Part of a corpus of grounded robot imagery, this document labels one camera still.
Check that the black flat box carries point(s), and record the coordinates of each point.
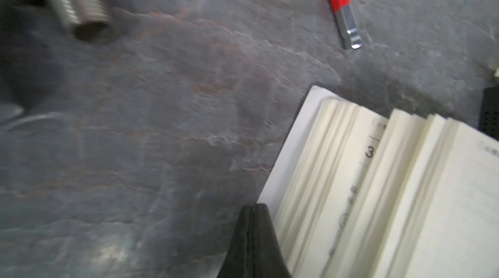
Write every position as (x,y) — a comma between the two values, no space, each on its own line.
(489,114)

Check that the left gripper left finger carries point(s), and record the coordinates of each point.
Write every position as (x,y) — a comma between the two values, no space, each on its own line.
(239,257)

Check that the sketch drawing book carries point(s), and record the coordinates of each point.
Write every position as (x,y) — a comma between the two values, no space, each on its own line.
(356,194)

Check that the red handled tool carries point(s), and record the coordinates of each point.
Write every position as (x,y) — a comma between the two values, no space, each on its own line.
(346,23)

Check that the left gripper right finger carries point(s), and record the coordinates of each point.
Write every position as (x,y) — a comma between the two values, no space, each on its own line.
(267,258)

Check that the small metal clamp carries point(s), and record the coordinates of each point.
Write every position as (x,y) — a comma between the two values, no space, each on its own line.
(74,5)

